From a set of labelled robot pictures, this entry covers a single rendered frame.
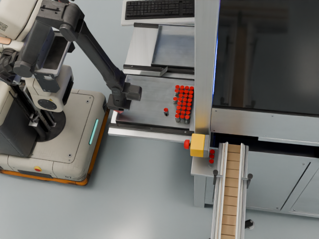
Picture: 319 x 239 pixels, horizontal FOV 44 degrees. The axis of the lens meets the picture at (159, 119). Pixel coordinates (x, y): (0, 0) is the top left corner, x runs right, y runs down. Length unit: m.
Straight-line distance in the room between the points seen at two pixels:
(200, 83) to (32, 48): 0.63
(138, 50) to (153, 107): 0.37
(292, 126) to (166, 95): 0.64
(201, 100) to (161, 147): 1.34
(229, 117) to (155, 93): 0.51
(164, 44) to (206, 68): 0.83
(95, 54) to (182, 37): 0.75
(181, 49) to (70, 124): 0.95
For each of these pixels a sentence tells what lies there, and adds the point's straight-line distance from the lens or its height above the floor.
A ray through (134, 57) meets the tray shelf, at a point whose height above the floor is 0.88.
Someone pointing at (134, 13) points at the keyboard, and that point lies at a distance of 2.33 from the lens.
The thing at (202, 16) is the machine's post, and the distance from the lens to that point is 1.11.
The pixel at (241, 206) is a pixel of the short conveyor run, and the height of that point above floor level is 0.93.
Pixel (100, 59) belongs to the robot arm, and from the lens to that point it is 1.49.
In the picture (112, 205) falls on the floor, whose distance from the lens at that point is 2.63.
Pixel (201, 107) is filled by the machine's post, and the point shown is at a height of 1.20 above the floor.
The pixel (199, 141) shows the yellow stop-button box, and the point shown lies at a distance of 1.60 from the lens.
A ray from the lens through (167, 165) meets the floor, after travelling 2.68.
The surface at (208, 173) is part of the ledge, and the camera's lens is 1.70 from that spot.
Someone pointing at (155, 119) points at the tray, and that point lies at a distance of 1.83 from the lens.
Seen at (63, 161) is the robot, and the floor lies 0.28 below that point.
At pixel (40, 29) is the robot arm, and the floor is 1.48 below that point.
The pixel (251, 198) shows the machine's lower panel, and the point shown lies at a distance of 2.33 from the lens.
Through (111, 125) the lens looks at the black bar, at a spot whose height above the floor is 0.90.
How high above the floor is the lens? 2.45
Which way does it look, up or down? 60 degrees down
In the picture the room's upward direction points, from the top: 9 degrees counter-clockwise
